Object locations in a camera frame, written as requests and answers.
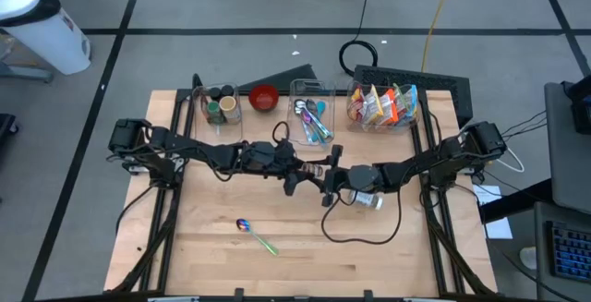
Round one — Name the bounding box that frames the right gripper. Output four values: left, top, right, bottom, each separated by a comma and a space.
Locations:
319, 143, 385, 209

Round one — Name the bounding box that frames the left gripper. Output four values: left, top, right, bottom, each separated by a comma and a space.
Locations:
242, 139, 332, 198

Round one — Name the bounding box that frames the herb jar white lid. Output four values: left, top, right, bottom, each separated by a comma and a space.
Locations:
348, 189, 384, 211

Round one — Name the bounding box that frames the spoon with black handle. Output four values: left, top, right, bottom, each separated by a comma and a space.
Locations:
306, 99, 334, 140

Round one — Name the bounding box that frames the teal silicone spoon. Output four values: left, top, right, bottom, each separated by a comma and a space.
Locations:
313, 100, 329, 144

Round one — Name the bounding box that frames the roast beef ramen packet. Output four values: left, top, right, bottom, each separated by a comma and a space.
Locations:
346, 87, 367, 123

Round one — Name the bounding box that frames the iridescent spoon green handle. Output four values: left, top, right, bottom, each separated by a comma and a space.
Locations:
235, 218, 280, 258

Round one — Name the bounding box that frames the yellow ramen noodle packet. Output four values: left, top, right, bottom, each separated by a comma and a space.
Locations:
361, 84, 385, 127

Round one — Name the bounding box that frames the orange ramen noodle packet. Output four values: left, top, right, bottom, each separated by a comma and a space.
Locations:
380, 88, 401, 127

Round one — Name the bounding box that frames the beige lid jar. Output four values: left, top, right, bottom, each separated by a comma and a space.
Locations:
218, 95, 243, 126

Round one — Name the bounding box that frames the green lid spice jar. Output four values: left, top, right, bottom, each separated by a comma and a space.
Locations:
205, 100, 223, 126

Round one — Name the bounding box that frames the blue ramen noodle packet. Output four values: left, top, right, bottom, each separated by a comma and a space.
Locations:
404, 84, 419, 126

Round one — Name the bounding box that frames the clear plastic bin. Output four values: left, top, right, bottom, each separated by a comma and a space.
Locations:
344, 79, 421, 135
288, 79, 337, 147
191, 82, 245, 146

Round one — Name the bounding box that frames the red bowl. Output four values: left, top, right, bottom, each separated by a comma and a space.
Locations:
247, 83, 281, 113

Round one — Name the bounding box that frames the black wedge panel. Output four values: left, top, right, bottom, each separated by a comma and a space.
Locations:
237, 63, 319, 94

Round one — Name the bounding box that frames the black perforated case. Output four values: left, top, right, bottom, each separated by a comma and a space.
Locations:
353, 64, 475, 130

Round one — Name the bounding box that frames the white paper sheet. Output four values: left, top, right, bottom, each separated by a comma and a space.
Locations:
471, 184, 514, 241

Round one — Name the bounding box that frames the black desk crossbar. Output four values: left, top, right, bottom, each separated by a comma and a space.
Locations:
477, 177, 554, 225

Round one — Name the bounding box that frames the white computer mouse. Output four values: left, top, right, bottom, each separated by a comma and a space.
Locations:
518, 245, 539, 272

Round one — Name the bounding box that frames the grey keyboard desk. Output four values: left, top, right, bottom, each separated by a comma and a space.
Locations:
534, 199, 591, 302

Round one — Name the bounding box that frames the grey desk top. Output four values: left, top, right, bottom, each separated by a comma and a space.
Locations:
543, 81, 591, 215

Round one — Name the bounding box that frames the backlit black keyboard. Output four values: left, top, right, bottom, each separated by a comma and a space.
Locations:
546, 221, 591, 284

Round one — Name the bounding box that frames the black desktop device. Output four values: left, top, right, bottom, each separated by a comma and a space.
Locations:
561, 74, 591, 136

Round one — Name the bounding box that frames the white trash bin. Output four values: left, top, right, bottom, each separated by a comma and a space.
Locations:
0, 0, 92, 76

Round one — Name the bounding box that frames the grey metal stand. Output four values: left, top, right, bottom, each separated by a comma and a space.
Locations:
0, 28, 54, 84

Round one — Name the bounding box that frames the black floor stand foot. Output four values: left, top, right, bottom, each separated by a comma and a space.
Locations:
0, 113, 19, 139

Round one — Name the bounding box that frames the black bin liner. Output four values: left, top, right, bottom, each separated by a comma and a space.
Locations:
0, 0, 63, 29

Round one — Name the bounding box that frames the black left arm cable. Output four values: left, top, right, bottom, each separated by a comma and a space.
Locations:
271, 120, 291, 144

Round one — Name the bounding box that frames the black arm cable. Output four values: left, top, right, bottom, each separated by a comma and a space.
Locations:
271, 120, 291, 144
320, 189, 404, 247

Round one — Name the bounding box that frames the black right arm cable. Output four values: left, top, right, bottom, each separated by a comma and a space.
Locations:
320, 189, 404, 247

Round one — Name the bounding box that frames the black coiled floor cable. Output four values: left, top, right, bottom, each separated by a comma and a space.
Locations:
338, 0, 380, 78

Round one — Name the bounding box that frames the white cable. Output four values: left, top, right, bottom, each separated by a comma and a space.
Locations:
496, 147, 526, 175

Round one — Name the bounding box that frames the yellow cable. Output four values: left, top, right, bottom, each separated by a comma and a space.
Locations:
419, 0, 457, 73

